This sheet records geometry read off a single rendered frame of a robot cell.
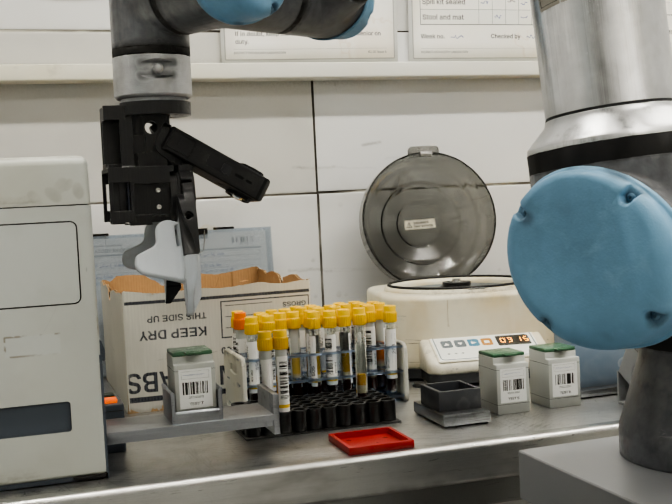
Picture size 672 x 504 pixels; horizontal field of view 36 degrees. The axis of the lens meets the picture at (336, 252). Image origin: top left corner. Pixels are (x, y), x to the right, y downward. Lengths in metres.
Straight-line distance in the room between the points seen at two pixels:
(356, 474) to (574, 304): 0.41
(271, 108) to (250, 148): 0.07
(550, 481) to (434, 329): 0.59
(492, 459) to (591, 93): 0.49
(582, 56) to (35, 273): 0.53
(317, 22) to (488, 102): 0.82
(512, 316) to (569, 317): 0.74
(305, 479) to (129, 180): 0.33
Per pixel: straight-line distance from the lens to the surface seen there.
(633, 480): 0.78
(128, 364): 1.29
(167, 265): 0.97
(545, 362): 1.20
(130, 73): 1.00
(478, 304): 1.39
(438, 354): 1.35
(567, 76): 0.68
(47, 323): 0.97
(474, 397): 1.14
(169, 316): 1.28
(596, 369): 1.28
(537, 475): 0.84
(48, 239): 0.97
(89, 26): 1.64
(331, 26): 1.04
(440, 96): 1.77
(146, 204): 0.99
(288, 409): 1.12
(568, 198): 0.65
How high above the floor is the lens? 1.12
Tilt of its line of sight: 3 degrees down
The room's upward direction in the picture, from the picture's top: 3 degrees counter-clockwise
